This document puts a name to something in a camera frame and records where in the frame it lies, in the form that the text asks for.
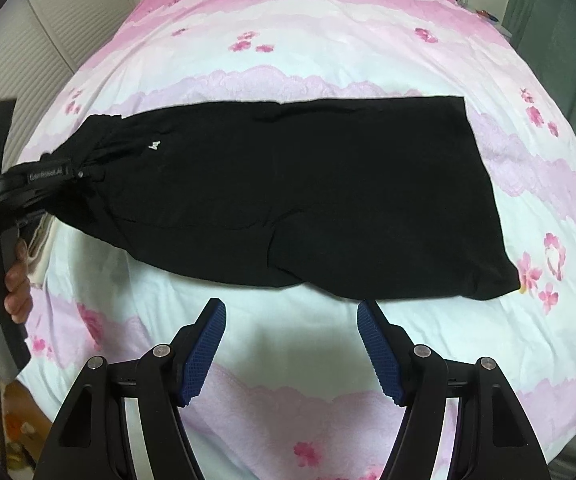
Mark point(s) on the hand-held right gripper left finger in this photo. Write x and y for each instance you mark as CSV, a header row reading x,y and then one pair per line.
x,y
203,350

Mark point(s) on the black pants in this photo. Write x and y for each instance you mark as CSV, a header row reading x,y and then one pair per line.
x,y
288,195

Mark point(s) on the pink floral bed sheet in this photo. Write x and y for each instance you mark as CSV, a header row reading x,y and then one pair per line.
x,y
318,60

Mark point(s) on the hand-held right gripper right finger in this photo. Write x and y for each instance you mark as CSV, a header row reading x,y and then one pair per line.
x,y
380,355

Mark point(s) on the white wardrobe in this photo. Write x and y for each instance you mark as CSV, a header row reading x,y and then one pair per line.
x,y
53,25

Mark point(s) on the green curtain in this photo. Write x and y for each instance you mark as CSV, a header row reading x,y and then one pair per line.
x,y
558,25

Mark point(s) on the person's left hand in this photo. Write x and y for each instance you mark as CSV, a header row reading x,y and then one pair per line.
x,y
15,280

